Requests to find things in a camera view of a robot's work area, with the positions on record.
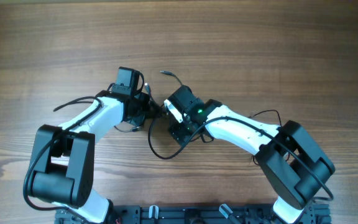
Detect black right camera cable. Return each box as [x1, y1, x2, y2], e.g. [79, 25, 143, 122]
[147, 115, 334, 202]

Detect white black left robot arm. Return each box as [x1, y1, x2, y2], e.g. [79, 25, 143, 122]
[22, 67, 149, 223]

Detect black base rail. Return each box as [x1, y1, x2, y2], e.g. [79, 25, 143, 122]
[54, 203, 332, 224]

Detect black left camera cable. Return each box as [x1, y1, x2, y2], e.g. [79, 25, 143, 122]
[22, 95, 104, 212]

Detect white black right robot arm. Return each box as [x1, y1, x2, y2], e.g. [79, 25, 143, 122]
[163, 85, 336, 223]

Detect black camera cable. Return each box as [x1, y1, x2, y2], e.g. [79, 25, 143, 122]
[147, 115, 334, 202]
[22, 95, 104, 212]

